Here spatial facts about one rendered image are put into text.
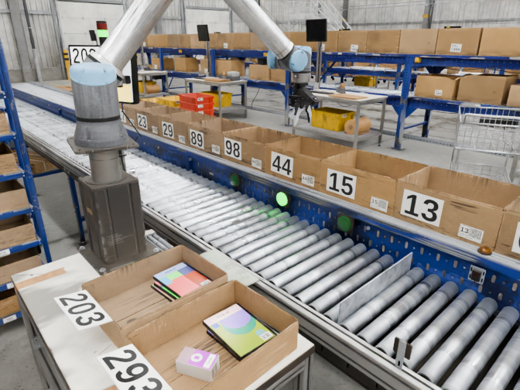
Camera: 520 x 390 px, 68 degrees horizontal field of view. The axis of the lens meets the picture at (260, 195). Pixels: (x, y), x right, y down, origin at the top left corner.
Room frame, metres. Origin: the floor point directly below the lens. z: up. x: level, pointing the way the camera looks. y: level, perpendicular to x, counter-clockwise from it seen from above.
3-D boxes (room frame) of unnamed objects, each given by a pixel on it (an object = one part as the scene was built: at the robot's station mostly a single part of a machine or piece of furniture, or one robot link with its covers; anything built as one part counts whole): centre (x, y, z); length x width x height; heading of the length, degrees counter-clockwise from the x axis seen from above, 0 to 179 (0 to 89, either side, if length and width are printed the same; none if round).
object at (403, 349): (0.80, -0.38, 0.78); 0.05 x 0.01 x 0.11; 42
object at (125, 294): (1.07, 0.34, 0.80); 0.38 x 0.28 x 0.10; 134
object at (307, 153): (2.00, -0.27, 0.96); 0.39 x 0.29 x 0.17; 42
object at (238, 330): (0.90, 0.06, 0.79); 0.19 x 0.14 x 0.02; 40
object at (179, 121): (2.87, 0.53, 0.96); 0.39 x 0.29 x 0.17; 42
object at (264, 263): (1.47, -0.14, 0.72); 0.52 x 0.05 x 0.05; 132
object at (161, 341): (0.84, 0.12, 0.80); 0.38 x 0.28 x 0.10; 134
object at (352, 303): (1.15, -0.42, 0.76); 0.46 x 0.01 x 0.09; 132
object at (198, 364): (0.78, 0.16, 0.78); 0.10 x 0.06 x 0.05; 72
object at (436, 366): (0.94, -0.62, 0.72); 0.52 x 0.05 x 0.05; 132
